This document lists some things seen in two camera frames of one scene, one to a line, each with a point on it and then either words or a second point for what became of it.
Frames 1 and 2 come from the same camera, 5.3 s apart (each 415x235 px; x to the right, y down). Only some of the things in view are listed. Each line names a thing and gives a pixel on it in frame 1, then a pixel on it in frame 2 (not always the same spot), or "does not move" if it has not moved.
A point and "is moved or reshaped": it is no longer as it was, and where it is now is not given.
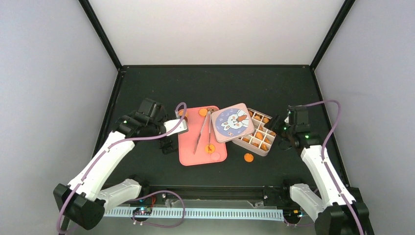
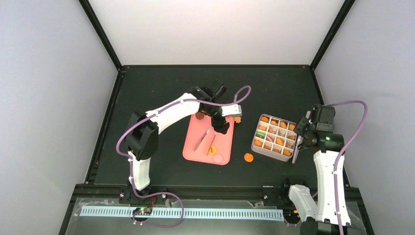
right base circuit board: x=292 y=214 does not move
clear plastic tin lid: x=232 y=122 -> x=299 y=140
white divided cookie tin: x=260 y=141 is moved or reshaped
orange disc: x=248 y=157 does not move
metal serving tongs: x=209 y=114 -> x=201 y=138
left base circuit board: x=144 y=211 does not move
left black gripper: x=169 y=147 -> x=219 y=125
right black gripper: x=272 y=123 -> x=298 y=128
